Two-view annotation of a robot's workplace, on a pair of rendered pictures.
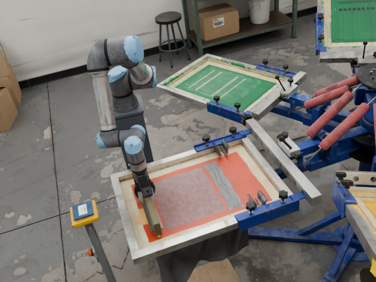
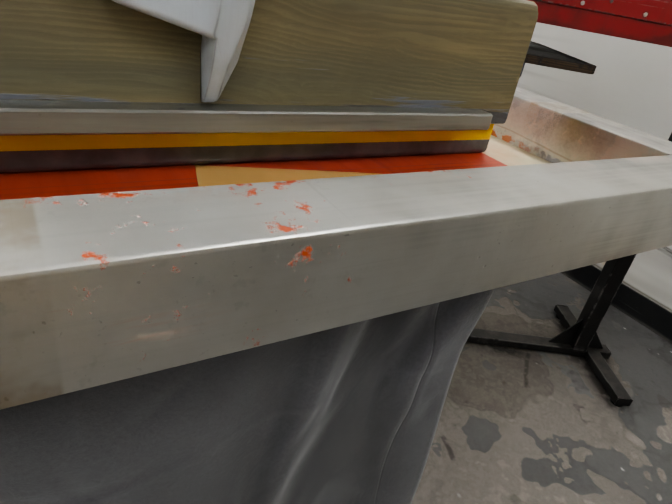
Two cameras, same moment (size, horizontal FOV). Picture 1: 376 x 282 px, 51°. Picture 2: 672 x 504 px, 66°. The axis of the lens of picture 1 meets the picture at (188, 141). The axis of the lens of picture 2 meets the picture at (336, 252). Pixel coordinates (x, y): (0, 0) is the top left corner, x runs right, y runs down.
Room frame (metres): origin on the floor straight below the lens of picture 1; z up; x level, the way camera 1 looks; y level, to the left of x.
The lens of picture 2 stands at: (1.40, 0.50, 1.06)
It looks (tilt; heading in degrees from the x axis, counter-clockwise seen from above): 29 degrees down; 247
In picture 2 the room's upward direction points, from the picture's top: 11 degrees clockwise
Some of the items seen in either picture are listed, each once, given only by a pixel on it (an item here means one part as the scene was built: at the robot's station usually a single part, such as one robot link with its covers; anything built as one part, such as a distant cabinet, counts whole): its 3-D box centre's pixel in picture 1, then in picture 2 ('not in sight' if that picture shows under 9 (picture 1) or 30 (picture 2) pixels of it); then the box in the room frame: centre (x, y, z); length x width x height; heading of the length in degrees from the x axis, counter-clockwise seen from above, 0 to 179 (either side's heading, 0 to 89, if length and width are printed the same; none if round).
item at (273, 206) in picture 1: (267, 211); not in sight; (1.22, -0.31, 0.98); 0.30 x 0.05 x 0.07; 103
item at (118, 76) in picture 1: (120, 79); not in sight; (1.96, 0.31, 1.37); 0.13 x 0.12 x 0.14; 84
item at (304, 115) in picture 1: (278, 109); not in sight; (2.13, -0.61, 0.90); 1.24 x 0.06 x 0.06; 43
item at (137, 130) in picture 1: (133, 137); not in sight; (1.50, 0.25, 1.30); 0.11 x 0.11 x 0.08; 84
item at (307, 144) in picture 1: (297, 150); not in sight; (1.56, -0.56, 1.02); 0.17 x 0.06 x 0.05; 103
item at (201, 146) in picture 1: (220, 144); not in sight; (1.76, -0.18, 0.98); 0.30 x 0.05 x 0.07; 103
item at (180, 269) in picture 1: (206, 254); not in sight; (1.22, 0.00, 0.74); 0.46 x 0.04 x 0.42; 103
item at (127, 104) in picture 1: (123, 98); not in sight; (1.96, 0.32, 1.25); 0.15 x 0.15 x 0.10
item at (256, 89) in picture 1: (240, 78); not in sight; (2.34, -0.41, 1.05); 1.08 x 0.61 x 0.23; 43
